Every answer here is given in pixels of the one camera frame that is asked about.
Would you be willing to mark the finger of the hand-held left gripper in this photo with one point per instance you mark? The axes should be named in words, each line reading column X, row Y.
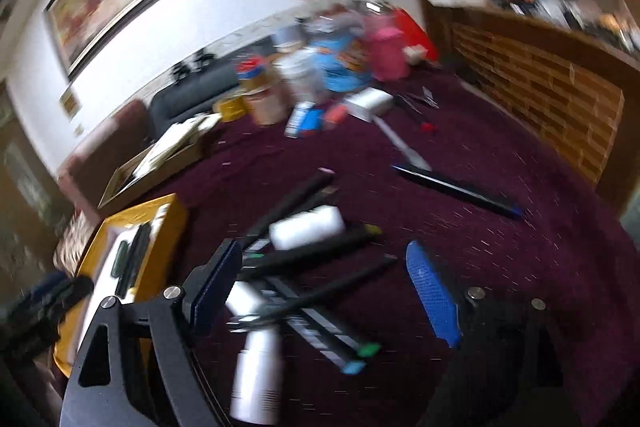
column 67, row 291

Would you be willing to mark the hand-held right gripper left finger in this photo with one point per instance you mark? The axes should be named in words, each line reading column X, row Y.
column 216, row 282

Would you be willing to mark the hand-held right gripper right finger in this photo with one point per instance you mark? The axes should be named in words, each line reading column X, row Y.
column 432, row 292

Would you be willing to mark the dark green tube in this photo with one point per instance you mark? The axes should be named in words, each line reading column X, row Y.
column 120, row 259

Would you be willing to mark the yellow cardboard tray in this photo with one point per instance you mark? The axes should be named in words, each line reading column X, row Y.
column 167, row 232

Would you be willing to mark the black marker grey end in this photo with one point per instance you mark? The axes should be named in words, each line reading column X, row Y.
column 136, row 254

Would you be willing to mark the thin black pen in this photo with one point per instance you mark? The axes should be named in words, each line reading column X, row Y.
column 340, row 284

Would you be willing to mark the white bottle orange cap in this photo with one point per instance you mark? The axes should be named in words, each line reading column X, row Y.
column 255, row 377

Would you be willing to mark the black marker blue end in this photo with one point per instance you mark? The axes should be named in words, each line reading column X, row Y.
column 460, row 189

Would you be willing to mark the large white plastic bottle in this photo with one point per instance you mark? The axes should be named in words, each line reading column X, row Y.
column 307, row 227

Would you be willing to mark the black marker green end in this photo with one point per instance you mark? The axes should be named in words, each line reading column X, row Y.
column 320, row 314

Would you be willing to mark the black marker olive end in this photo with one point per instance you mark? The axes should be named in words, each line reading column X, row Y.
column 320, row 247

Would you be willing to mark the black marker pink end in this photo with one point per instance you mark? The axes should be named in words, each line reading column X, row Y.
column 295, row 199

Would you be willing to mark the black marker yellow end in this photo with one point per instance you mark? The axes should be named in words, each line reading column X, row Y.
column 305, row 209

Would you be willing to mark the black marker light-blue end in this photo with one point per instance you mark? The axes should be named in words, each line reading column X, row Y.
column 320, row 342

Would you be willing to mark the patterned blanket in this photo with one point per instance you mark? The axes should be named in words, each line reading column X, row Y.
column 75, row 234

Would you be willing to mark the wooden door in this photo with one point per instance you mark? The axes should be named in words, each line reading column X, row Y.
column 25, row 187

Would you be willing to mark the brown cardboard box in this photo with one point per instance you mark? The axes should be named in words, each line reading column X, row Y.
column 167, row 169

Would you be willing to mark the stack of papers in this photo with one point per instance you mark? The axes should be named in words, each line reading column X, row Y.
column 170, row 142

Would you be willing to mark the white utility knife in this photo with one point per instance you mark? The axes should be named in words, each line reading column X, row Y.
column 400, row 142

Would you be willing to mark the brown armchair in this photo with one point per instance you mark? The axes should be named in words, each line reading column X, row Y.
column 110, row 142

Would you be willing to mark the small white tube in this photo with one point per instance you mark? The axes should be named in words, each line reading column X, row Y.
column 295, row 121

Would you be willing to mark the small blue box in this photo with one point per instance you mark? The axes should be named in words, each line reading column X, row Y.
column 312, row 121

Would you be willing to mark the black scissors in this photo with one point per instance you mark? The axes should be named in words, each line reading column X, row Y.
column 415, row 104

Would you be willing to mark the black leather sofa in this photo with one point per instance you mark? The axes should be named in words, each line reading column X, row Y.
column 195, row 94

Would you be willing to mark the tin can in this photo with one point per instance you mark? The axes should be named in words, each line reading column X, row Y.
column 260, row 92

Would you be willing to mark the white charger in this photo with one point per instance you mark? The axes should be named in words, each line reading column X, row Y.
column 369, row 103

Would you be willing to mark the small red item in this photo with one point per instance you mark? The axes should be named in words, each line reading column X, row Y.
column 335, row 113

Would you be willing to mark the stack of white cups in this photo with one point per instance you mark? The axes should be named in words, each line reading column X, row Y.
column 300, row 77

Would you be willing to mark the pink bottle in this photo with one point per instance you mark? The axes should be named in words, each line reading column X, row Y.
column 385, row 52

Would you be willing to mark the blue-label jar red lid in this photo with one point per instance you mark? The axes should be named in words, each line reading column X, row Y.
column 340, row 62

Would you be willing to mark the red plastic bag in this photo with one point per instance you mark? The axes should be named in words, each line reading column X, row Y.
column 417, row 34

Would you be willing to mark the clutter pile on cabinet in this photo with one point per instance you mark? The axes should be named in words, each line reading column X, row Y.
column 550, row 2

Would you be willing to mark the small wall plaque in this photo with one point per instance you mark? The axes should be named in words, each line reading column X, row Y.
column 70, row 102

